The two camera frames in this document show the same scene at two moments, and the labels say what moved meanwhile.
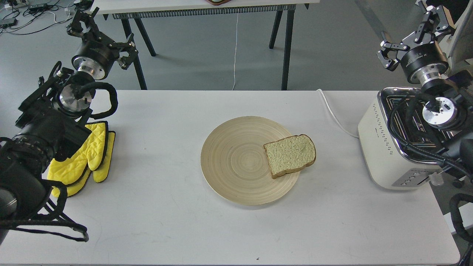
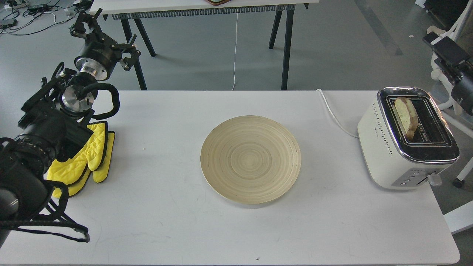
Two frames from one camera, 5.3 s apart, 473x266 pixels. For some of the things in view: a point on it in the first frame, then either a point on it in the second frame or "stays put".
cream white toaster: (400, 148) stays put
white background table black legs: (138, 10) stays put
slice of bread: (290, 154) -> (408, 115)
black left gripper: (97, 53) stays put
